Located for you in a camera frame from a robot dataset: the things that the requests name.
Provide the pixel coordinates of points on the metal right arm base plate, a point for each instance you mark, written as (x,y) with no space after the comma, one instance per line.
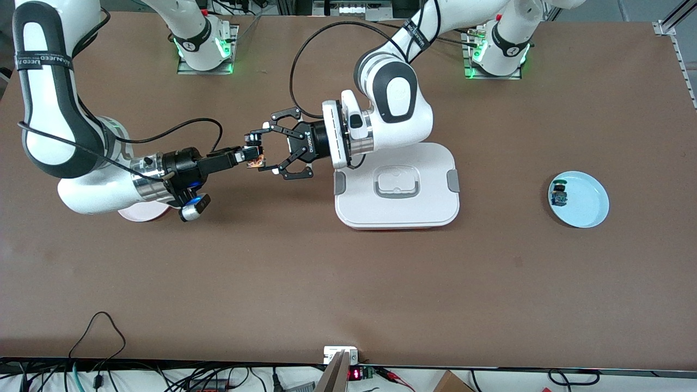
(235,41)

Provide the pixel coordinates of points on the white power strip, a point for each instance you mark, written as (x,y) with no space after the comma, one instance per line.
(354,10)

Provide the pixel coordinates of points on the black green small component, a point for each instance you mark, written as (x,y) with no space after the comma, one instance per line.
(558,193)

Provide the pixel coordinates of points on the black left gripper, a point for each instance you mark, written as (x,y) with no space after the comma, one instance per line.
(314,143)

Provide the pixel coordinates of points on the brown cardboard piece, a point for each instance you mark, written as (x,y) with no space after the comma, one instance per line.
(452,384)

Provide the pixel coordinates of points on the orange push-button switch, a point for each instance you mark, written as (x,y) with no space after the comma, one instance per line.
(256,161)

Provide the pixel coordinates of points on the red digit display module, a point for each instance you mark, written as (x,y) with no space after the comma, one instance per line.
(355,374)

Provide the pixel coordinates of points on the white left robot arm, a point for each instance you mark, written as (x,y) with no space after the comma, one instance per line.
(397,98)

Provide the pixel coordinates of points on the pink round plate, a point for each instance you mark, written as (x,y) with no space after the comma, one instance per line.
(150,215)

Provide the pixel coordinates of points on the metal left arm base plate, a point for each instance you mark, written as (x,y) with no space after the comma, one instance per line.
(466,54)

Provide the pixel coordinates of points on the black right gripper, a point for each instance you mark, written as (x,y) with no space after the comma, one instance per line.
(184,163)

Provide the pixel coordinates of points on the white lidded container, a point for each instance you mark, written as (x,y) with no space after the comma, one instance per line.
(397,209)

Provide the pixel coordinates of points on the aluminium profile rail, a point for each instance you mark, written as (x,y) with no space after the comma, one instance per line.
(663,27)

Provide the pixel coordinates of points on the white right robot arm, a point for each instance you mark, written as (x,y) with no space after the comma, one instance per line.
(49,109)

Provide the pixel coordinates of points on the light blue round plate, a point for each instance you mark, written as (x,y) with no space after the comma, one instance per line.
(582,201)

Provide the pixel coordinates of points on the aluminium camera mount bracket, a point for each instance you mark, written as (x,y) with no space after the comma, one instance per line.
(337,375)

